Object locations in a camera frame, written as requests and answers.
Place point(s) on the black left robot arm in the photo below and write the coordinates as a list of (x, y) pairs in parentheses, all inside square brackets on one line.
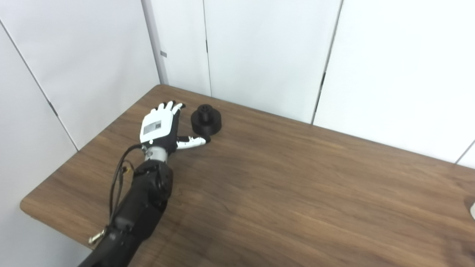
[(143, 200)]

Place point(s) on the grey wall corner post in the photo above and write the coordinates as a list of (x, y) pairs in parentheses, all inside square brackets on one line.
[(154, 40)]

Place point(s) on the round black stepped part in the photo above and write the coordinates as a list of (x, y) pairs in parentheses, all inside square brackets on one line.
[(207, 124)]

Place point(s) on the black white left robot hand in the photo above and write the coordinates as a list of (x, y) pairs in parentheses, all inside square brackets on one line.
[(156, 128)]

